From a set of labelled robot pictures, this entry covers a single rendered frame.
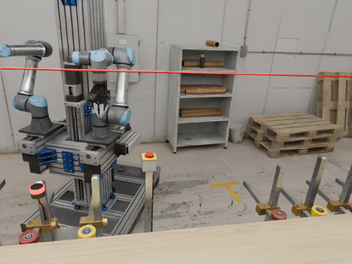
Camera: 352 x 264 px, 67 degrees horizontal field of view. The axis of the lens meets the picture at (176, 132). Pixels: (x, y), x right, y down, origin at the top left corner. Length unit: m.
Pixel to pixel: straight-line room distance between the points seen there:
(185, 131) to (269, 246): 3.27
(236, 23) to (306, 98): 2.06
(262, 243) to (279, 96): 3.98
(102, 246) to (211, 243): 0.49
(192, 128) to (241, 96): 1.01
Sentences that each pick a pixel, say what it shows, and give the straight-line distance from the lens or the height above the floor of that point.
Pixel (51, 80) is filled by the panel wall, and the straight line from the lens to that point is 3.98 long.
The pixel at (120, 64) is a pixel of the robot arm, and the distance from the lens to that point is 1.91.
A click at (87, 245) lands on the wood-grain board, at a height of 0.90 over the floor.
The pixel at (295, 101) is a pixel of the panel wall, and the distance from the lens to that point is 5.42.
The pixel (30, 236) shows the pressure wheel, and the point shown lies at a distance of 1.44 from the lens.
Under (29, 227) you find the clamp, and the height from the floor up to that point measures 0.87.
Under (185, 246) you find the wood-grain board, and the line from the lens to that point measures 1.30.
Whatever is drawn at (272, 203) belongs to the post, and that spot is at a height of 0.89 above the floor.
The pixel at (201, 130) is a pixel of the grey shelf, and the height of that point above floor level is 0.16.
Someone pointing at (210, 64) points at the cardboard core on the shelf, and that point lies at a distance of 4.05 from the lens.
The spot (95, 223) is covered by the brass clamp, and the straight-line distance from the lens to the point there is 1.50.
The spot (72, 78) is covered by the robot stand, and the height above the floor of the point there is 1.43.
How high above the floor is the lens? 1.83
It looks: 22 degrees down
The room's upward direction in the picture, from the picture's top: 3 degrees clockwise
